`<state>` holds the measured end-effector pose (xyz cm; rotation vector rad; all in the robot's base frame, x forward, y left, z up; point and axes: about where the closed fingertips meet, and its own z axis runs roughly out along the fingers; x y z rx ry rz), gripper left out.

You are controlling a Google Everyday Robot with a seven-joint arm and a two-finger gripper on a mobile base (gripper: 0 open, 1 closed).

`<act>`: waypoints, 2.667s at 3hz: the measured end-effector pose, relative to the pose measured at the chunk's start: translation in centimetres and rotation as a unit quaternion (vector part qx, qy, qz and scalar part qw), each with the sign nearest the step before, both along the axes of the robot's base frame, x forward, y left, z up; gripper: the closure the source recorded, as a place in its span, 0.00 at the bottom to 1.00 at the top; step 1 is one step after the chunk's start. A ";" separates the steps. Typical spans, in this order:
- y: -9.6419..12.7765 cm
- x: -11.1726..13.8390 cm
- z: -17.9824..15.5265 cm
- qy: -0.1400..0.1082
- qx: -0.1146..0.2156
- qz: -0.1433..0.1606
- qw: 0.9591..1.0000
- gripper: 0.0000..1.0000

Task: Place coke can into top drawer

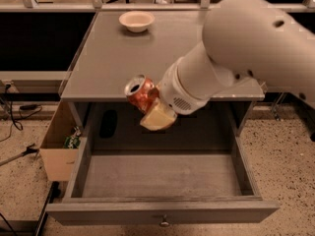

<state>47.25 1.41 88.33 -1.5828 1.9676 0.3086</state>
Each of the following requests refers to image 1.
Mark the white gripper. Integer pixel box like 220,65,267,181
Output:
140,61,209,131

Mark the crushed red coke can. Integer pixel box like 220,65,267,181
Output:
124,75,159,114

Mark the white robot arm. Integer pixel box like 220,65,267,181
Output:
141,0,315,131

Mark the open grey top drawer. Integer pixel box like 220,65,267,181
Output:
45,109,280,227

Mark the metal drawer knob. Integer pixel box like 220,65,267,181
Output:
159,214,170,227

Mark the grey cabinet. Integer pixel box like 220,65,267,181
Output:
62,11,264,153

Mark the green snack bag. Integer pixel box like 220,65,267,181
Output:
63,127,82,149

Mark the white paper bowl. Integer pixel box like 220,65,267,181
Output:
119,11,155,33

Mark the cardboard box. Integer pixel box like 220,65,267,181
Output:
39,102,78,182

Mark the black power adapter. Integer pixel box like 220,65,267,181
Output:
20,104,38,111

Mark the black-tipped grabber stick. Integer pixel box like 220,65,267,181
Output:
0,145,39,167

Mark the black floor cable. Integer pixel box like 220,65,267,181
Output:
0,82,43,144

